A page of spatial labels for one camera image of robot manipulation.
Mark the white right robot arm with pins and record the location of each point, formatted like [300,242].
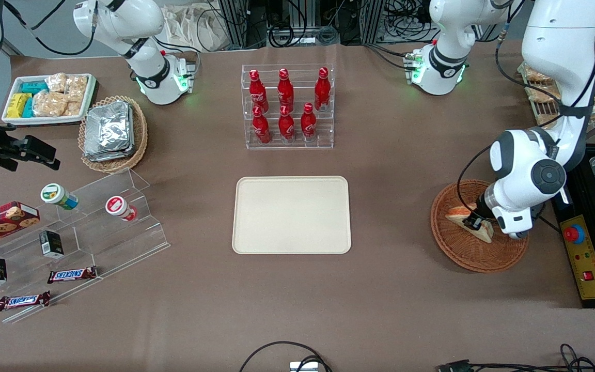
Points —
[122,20]

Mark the yellow snack pack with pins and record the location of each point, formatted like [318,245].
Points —
[17,105]

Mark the red cola bottle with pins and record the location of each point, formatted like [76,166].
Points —
[285,90]
[286,126]
[308,124]
[322,93]
[261,129]
[258,93]

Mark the small grey device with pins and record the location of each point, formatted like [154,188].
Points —
[303,367]

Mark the black machine with yellow panel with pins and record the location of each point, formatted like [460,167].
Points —
[581,204]

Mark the brown Snickers bar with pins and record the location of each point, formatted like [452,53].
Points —
[70,275]
[22,300]

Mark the brown round wicker basket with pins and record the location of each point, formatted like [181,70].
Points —
[463,256]

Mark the clear rice cracker bag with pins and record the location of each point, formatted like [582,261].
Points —
[76,88]
[56,82]
[49,103]
[73,108]

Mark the beige cloth bag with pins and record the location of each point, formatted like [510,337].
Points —
[194,28]

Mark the red lid yogurt cup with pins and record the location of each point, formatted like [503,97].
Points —
[119,207]

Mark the light oval wicker basket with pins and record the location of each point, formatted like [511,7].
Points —
[140,139]

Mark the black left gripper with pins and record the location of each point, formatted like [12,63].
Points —
[480,209]

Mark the green lid yogurt cup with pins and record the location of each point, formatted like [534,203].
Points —
[57,195]

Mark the triangular sandwich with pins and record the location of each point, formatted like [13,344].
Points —
[457,213]

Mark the clear acrylic stepped shelf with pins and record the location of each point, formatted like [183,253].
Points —
[122,243]

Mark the beige rectangular tray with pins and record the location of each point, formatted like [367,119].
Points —
[287,217]

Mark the aluminium frame post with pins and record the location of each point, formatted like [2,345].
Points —
[374,20]
[238,20]

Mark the red emergency stop button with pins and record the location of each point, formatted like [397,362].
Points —
[574,234]

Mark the clear acrylic bottle rack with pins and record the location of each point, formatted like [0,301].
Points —
[326,134]

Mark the silver foil pouch stack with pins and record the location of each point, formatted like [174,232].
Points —
[109,129]

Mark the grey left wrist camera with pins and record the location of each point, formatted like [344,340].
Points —
[518,234]

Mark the white rectangular snack tray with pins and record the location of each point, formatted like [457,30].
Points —
[49,121]

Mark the teal snack pack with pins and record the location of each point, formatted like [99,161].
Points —
[29,108]
[34,87]

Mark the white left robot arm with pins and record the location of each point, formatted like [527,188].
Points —
[561,31]

